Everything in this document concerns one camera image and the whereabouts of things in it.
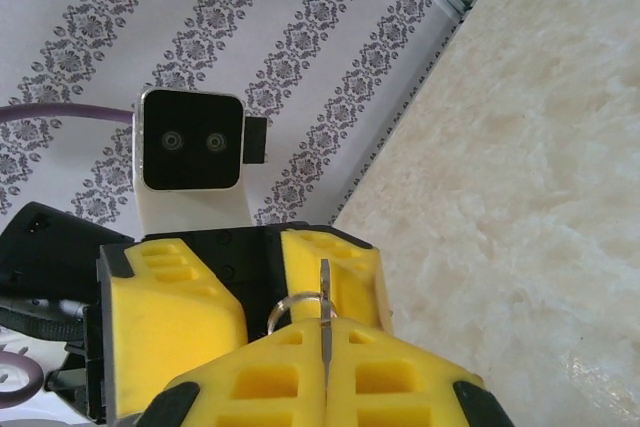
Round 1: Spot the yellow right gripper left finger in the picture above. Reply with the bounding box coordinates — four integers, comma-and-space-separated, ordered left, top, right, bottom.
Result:
134, 317, 329, 427

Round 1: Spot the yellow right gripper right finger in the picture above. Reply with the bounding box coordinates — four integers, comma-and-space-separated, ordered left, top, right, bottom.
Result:
327, 315, 516, 427

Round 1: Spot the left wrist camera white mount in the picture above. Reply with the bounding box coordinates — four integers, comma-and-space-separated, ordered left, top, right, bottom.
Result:
132, 88, 269, 241

